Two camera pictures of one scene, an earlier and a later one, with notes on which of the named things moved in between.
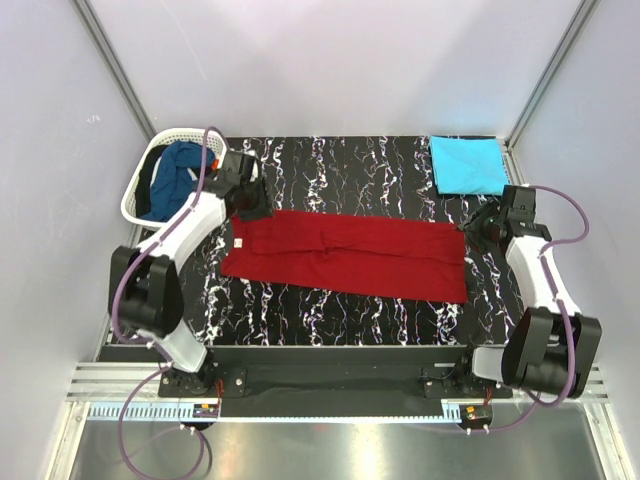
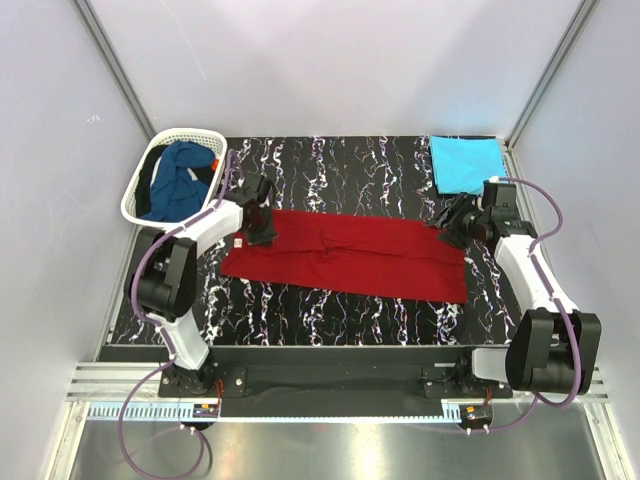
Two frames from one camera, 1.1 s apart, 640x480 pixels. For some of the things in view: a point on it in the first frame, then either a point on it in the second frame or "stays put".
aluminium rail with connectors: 472,413 stays put
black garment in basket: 143,185 stays put
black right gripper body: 476,228 to 461,220
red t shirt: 369,255 stays put
